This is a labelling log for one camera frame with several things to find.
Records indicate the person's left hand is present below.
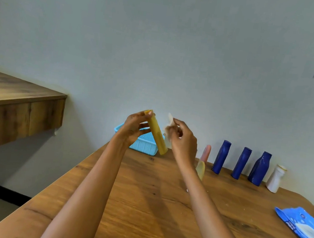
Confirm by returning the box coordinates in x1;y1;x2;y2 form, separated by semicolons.
114;106;156;150

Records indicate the person's right hand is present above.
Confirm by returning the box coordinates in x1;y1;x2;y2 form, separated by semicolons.
160;117;202;168

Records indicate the light blue plastic basket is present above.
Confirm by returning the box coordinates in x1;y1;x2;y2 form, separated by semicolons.
111;122;166;158

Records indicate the pink bottle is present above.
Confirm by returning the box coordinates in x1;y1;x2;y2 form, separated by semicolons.
199;144;212;164

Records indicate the yellow bottle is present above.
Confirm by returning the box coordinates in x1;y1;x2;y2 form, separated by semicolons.
138;109;173;157

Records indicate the beige bottle with white cap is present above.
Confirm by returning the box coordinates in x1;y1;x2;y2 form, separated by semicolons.
186;159;207;194

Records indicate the white wipe cloth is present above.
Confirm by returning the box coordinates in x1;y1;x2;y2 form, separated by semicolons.
162;112;186;140

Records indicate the slim dark blue bottle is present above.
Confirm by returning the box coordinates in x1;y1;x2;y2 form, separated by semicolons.
230;145;253;182
211;139;232;176

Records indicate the wide dark blue bottle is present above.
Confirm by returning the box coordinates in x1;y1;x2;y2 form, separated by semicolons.
246;149;273;188

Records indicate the person's left forearm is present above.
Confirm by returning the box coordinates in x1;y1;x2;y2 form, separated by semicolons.
38;128;132;238

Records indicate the person's right forearm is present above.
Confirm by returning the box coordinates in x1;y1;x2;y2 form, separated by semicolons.
163;157;271;238

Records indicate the wooden table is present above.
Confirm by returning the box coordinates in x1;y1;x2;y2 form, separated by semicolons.
0;127;314;238

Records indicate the wooden side desk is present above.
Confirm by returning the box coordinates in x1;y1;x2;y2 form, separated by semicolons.
0;68;71;167

